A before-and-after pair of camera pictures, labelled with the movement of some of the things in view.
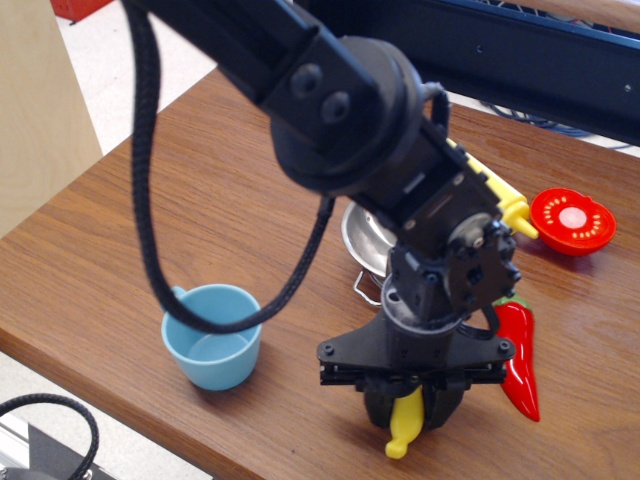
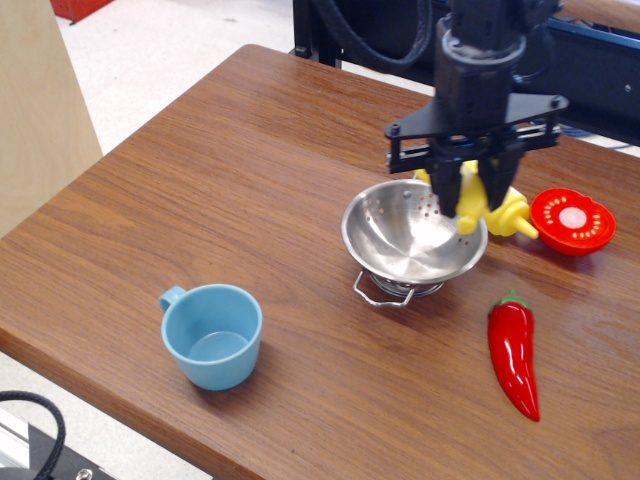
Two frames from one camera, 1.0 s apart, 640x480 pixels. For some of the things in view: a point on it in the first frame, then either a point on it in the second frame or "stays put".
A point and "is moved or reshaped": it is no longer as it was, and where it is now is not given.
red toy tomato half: [570, 222] stays put
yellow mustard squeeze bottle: [514, 209] stays put
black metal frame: [552, 73] stays put
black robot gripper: [389, 353] to [473, 114]
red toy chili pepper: [516, 320] stays put
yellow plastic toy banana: [406, 419] is moved or reshaped
